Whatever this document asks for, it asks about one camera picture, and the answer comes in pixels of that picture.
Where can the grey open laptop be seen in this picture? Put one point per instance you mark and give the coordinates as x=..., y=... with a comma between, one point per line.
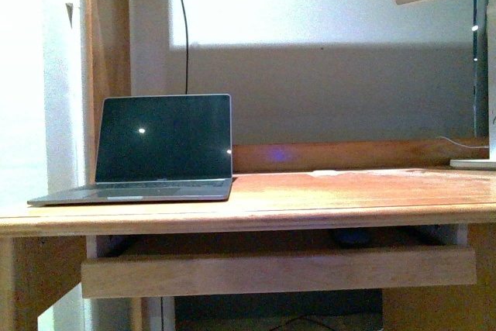
x=166, y=148

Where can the wooden desk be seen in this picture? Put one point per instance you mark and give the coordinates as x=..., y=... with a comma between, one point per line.
x=390, y=183

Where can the wooden pull-out keyboard tray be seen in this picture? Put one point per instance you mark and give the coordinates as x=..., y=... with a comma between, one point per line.
x=279, y=273

